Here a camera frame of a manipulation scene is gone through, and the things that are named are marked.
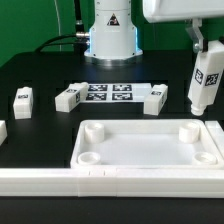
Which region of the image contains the white front fence bar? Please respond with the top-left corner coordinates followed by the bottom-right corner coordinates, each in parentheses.
top-left (0, 169), bottom-right (224, 198)

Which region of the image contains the white right fence bar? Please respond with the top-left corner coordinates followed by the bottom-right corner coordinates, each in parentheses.
top-left (205, 121), bottom-right (224, 158)

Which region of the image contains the white marker base plate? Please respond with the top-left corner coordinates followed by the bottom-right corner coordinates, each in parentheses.
top-left (84, 83), bottom-right (152, 103)

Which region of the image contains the white fence bar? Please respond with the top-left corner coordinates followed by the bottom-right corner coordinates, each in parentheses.
top-left (0, 169), bottom-right (224, 198)
top-left (205, 121), bottom-right (224, 158)

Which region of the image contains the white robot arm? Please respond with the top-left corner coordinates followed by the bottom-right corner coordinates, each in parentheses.
top-left (84, 0), bottom-right (224, 66)

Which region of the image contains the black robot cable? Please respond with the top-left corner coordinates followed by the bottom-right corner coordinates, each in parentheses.
top-left (34, 0), bottom-right (91, 54)

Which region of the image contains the white left fence block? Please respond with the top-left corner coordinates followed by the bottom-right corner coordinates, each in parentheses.
top-left (0, 120), bottom-right (7, 146)

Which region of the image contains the white desk top tray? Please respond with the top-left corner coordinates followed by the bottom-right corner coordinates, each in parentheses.
top-left (70, 119), bottom-right (224, 169)

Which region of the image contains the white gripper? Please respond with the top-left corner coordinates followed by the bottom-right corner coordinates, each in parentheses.
top-left (143, 0), bottom-right (224, 53)

